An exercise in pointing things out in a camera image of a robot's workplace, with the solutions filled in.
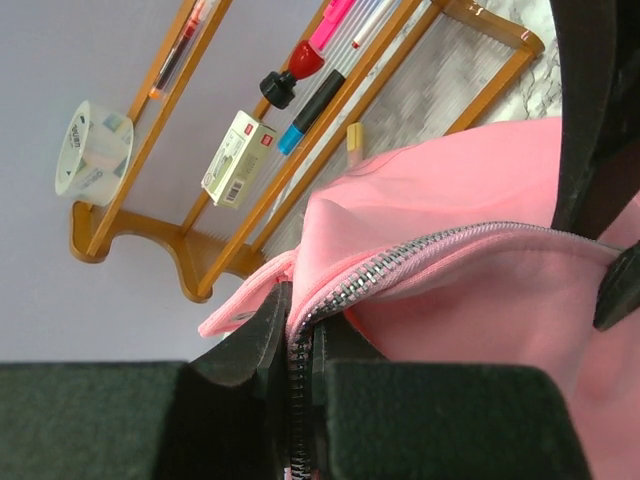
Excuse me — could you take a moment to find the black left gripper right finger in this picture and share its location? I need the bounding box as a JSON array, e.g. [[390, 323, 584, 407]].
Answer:
[[311, 315, 591, 479]]

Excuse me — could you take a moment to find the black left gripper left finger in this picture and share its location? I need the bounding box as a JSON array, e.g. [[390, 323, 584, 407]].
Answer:
[[1, 282, 292, 479]]

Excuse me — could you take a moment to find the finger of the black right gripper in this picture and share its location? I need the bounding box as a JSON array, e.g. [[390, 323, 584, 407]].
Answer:
[[551, 0, 639, 238], [593, 243, 640, 332]]

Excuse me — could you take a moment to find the pink zip jacket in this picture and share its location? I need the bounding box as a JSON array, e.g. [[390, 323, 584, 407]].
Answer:
[[199, 118, 639, 479]]

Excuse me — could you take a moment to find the white red pen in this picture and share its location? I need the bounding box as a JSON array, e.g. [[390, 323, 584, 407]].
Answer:
[[351, 0, 397, 49]]

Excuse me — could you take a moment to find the white staples box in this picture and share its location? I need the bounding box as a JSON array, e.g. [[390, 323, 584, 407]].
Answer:
[[201, 110, 278, 209]]

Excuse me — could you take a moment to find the yellow pink glue stick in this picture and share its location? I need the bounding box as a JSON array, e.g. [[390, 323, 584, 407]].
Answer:
[[346, 122, 364, 168]]

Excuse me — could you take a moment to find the pink highlighter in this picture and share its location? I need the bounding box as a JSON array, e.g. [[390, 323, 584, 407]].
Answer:
[[309, 0, 355, 51]]

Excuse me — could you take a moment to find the blue black marker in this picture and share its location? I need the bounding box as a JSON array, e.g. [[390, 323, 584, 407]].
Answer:
[[277, 69, 345, 155]]

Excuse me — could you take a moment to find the clear tape roll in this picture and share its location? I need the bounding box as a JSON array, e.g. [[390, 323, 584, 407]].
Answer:
[[55, 100, 134, 207]]

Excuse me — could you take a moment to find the wooden three-tier shelf rack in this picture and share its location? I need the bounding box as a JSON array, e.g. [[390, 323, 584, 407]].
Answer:
[[56, 1, 545, 303]]

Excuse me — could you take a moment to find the black red marker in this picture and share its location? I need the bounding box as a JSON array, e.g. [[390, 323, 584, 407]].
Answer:
[[259, 40, 325, 110]]

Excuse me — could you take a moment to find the red clear pen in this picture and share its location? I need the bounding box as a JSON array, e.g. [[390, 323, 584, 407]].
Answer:
[[149, 0, 212, 100]]

